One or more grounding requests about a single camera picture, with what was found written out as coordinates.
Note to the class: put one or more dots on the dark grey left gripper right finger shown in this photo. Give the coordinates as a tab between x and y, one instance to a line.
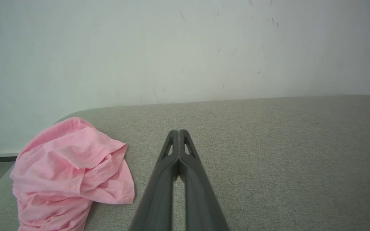
198	199

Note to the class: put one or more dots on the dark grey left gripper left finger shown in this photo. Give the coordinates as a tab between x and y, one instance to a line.
159	192

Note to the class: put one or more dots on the pink cotton shorts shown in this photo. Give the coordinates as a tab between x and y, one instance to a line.
63	173

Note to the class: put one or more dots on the grey fabric sofa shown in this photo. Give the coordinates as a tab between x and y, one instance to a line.
284	160

